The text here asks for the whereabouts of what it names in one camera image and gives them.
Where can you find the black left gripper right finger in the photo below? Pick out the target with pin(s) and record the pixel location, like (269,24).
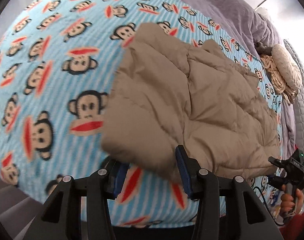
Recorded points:
(189,171)

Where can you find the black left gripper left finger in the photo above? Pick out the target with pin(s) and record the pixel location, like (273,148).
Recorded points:
(117,174)

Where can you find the beige puffer jacket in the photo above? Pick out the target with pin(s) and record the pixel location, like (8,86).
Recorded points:
(168,93)

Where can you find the right hand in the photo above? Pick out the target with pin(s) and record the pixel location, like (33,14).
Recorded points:
(288,203)

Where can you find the grey quilted headboard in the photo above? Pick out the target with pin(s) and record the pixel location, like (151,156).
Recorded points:
(299,101)

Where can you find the beige knit round cushion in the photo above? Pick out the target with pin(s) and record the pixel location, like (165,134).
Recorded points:
(287,67)

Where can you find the blue monkey print blanket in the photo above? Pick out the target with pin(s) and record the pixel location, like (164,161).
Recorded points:
(58,61)

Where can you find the lavender fleece blanket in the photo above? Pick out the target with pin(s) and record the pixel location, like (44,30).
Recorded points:
(237,27)

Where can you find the tan cable knit sweater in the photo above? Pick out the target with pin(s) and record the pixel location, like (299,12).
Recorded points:
(280,86)

